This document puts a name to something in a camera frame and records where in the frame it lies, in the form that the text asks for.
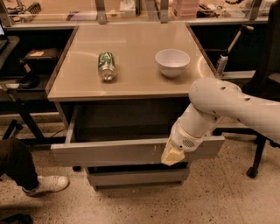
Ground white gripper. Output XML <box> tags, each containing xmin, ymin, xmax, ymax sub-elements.
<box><xmin>161</xmin><ymin>119</ymin><xmax>202</xmax><ymax>166</ymax></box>

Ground grey top drawer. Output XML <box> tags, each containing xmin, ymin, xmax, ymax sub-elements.
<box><xmin>50</xmin><ymin>104</ymin><xmax>226</xmax><ymax>168</ymax></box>

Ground grey drawer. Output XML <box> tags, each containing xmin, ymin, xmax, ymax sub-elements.
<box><xmin>86</xmin><ymin>163</ymin><xmax>189</xmax><ymax>190</ymax></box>
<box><xmin>50</xmin><ymin>104</ymin><xmax>226</xmax><ymax>168</ymax></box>

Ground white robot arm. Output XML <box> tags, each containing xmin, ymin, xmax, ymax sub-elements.
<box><xmin>161</xmin><ymin>77</ymin><xmax>280</xmax><ymax>165</ymax></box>

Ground grey bottom drawer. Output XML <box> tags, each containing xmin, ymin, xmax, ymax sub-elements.
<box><xmin>86</xmin><ymin>163</ymin><xmax>189</xmax><ymax>190</ymax></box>

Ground grey drawer cabinet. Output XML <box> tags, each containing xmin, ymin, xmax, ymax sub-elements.
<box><xmin>45</xmin><ymin>22</ymin><xmax>227</xmax><ymax>192</ymax></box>

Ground white bowl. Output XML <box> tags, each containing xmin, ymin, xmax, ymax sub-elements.
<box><xmin>155</xmin><ymin>49</ymin><xmax>191</xmax><ymax>78</ymax></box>

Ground white handheld tool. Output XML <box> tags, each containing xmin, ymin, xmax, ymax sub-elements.
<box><xmin>215</xmin><ymin>24</ymin><xmax>254</xmax><ymax>76</ymax></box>

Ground green soda can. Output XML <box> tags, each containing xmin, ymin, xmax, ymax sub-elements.
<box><xmin>98</xmin><ymin>52</ymin><xmax>116</xmax><ymax>81</ymax></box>

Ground black office chair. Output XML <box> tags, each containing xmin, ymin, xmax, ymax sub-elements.
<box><xmin>213</xmin><ymin>0</ymin><xmax>280</xmax><ymax>179</ymax></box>

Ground white sneaker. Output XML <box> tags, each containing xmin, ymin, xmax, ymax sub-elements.
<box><xmin>23</xmin><ymin>176</ymin><xmax>70</xmax><ymax>197</ymax></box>

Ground pink stacked trays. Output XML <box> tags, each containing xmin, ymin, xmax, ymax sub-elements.
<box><xmin>172</xmin><ymin>0</ymin><xmax>199</xmax><ymax>19</ymax></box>

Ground dark trouser leg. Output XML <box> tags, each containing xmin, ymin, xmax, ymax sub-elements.
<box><xmin>0</xmin><ymin>139</ymin><xmax>39</xmax><ymax>191</ymax></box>

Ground black box on shelf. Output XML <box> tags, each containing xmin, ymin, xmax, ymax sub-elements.
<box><xmin>24</xmin><ymin>48</ymin><xmax>60</xmax><ymax>61</ymax></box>

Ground black side desk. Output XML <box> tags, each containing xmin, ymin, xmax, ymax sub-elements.
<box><xmin>0</xmin><ymin>36</ymin><xmax>66</xmax><ymax>145</ymax></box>

